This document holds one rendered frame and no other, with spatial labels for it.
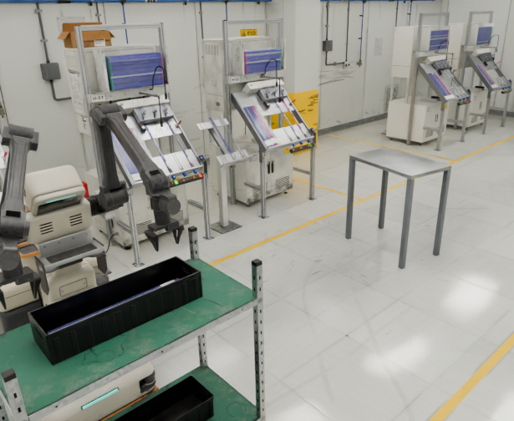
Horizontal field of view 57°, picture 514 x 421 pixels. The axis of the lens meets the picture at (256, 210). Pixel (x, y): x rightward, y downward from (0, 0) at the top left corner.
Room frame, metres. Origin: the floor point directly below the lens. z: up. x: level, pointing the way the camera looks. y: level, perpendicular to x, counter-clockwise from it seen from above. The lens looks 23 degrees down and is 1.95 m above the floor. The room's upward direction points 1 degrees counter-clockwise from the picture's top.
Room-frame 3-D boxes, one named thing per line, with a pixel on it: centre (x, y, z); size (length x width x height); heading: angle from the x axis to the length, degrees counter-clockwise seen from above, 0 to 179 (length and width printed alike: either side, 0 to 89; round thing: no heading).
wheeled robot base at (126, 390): (2.02, 0.99, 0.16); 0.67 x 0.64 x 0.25; 41
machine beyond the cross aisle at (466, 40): (8.50, -3.73, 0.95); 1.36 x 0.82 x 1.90; 41
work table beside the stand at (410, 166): (3.78, -1.19, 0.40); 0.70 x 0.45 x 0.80; 30
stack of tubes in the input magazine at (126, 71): (4.21, 1.01, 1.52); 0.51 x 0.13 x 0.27; 131
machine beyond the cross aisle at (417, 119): (7.56, -2.62, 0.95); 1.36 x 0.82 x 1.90; 41
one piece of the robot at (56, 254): (1.80, 0.80, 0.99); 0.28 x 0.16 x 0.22; 131
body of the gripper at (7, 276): (1.26, 0.74, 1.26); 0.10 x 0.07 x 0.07; 133
